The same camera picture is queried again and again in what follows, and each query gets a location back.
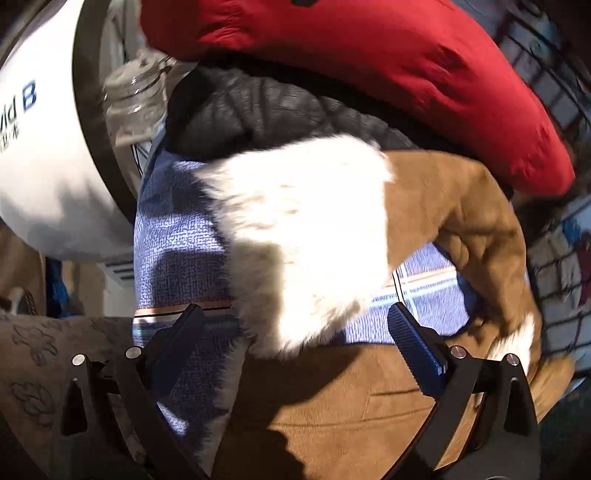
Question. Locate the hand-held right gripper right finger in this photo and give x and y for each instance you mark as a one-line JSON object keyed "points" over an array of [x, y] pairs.
{"points": [[415, 355]]}

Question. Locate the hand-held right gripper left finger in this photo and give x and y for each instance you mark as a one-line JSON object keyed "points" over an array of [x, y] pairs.
{"points": [[173, 353]]}

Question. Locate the brown suede fur-lined coat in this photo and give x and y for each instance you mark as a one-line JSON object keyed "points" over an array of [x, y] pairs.
{"points": [[346, 415]]}

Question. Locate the blue plaid bedsheet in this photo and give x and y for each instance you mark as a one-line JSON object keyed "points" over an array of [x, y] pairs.
{"points": [[180, 240]]}

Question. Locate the blue cloth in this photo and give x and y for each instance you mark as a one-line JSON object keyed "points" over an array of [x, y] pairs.
{"points": [[57, 288]]}

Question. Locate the beige floral cloth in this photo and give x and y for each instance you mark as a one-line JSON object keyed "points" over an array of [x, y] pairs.
{"points": [[32, 350]]}

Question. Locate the white cylindrical appliance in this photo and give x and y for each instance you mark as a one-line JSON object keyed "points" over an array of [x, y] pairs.
{"points": [[46, 161]]}

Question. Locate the clear glass jar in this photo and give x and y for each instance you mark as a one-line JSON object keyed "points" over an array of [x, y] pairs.
{"points": [[134, 101]]}

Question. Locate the dark grey quilted jacket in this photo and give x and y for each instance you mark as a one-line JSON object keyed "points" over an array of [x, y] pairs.
{"points": [[277, 110]]}

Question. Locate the red puffy pillow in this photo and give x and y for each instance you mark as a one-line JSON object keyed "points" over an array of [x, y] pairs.
{"points": [[369, 55]]}

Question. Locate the black iron railing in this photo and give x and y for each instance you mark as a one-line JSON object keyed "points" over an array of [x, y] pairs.
{"points": [[535, 64]]}

